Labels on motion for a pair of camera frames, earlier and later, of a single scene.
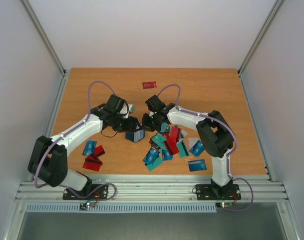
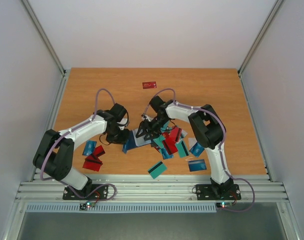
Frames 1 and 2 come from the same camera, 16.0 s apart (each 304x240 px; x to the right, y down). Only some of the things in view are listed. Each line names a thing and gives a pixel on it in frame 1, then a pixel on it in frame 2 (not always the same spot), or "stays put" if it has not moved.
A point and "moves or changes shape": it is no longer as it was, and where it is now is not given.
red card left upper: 98,151 stays put
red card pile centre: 174,135 stays put
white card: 192,141 stays put
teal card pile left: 159,140 stays put
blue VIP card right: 197,149 stays put
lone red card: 149,85 stays put
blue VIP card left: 90,146 stays put
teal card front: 158,161 → 157,170
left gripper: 131,126 → 123,140
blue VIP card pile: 151,155 → 124,149
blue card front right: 197,165 stays put
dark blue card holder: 135,136 moves or changes shape
